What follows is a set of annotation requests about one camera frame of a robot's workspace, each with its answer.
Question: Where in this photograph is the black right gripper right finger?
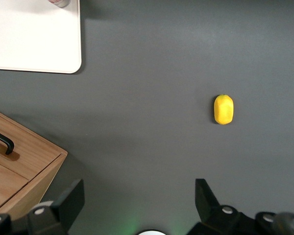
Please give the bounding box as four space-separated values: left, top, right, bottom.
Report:
186 178 252 235

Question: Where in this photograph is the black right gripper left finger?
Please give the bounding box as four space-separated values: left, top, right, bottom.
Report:
26 178 85 235

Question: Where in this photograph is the red coke bottle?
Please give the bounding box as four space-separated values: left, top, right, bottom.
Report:
48 0 72 9

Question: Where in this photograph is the cream plastic tray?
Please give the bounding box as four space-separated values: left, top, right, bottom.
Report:
0 0 82 74

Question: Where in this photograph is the wooden drawer front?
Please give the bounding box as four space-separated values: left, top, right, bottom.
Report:
0 109 62 181
0 159 30 212

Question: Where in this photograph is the oak wooden drawer cabinet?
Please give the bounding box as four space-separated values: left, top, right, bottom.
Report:
0 107 69 217

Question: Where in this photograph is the yellow lemon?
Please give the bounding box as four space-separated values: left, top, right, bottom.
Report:
213 94 235 126

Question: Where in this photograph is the black drawer handle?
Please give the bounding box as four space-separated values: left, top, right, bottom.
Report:
0 128 16 156

